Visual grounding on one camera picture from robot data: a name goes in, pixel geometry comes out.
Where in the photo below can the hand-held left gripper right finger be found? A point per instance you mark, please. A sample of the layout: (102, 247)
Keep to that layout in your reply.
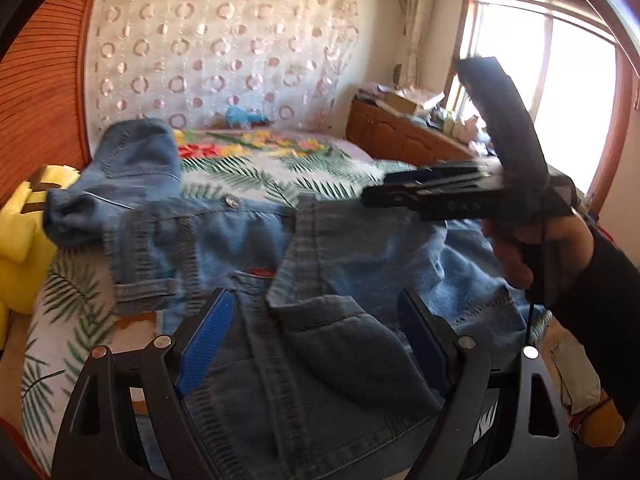
(425, 345)

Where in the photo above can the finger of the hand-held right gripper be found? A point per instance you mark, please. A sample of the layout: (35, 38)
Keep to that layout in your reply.
(410, 176)
(395, 196)

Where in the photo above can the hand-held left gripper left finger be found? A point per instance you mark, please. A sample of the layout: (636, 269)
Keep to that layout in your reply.
(210, 340)

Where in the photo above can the blue denim pants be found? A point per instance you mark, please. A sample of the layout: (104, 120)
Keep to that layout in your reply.
(325, 310)

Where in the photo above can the person's right hand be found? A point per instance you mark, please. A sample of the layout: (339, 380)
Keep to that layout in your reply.
(515, 255)

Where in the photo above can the wooden sideboard cabinet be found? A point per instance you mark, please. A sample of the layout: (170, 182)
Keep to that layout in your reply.
(395, 132)

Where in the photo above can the cardboard box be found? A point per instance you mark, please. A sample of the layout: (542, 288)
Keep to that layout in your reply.
(400, 102)

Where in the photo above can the floral printed paper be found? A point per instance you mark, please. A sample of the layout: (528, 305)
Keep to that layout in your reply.
(425, 95)

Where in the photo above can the floral blanket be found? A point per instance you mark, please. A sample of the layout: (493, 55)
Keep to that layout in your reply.
(280, 145)

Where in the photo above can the wooden framed window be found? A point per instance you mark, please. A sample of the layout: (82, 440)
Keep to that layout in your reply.
(565, 85)

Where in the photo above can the leaf-print bed sheet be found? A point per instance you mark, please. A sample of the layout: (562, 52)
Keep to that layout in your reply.
(65, 320)

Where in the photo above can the tied white window curtain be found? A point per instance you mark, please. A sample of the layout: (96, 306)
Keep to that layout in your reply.
(417, 25)

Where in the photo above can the white plastic bag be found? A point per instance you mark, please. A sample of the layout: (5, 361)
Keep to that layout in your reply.
(575, 370)

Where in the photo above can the blue plastic bag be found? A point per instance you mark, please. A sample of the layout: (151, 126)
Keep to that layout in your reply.
(245, 116)

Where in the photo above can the bundled blue denim garment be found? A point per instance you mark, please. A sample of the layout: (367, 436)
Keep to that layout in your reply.
(130, 160)

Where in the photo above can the yellow plush toy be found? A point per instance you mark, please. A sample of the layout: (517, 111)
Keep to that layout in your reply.
(25, 225)

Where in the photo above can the circle-patterned sheer curtain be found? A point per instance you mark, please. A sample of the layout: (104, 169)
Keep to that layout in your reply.
(225, 50)

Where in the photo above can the wooden louvered wardrobe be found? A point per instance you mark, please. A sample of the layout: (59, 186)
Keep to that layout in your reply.
(45, 85)

